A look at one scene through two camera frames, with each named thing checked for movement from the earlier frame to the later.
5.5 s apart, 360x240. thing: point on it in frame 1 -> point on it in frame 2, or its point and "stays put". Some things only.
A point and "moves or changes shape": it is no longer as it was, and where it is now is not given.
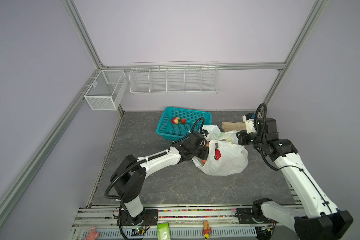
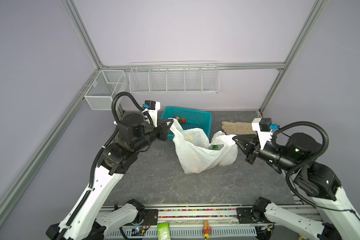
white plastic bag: x=226 y=156 moves or changes shape
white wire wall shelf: x=174 y=77 stays put
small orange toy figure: x=207 y=230 stays put
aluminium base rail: x=186 y=223 stays put
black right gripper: x=242 y=135 -> x=244 y=141
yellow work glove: x=229 y=126 stays put
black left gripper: x=204 y=155 -> x=163 y=130
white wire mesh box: x=106 y=89 stays put
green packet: x=163 y=231 stays put
